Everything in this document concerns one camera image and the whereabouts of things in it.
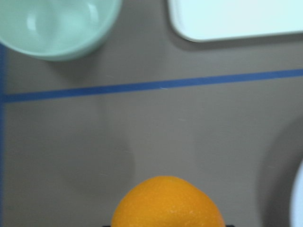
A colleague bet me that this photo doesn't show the orange fruit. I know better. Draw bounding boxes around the orange fruit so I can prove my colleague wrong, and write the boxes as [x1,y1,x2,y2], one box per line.
[111,176,225,227]

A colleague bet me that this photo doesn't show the white round plate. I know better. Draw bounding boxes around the white round plate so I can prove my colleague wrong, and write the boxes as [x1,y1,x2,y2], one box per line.
[289,161,303,227]

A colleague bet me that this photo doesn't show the cream bear tray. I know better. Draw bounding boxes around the cream bear tray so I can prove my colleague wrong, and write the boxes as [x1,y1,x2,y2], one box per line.
[167,0,303,43]

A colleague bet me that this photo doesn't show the mint green bowl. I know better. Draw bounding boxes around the mint green bowl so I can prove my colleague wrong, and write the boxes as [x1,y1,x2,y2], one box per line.
[0,0,123,61]

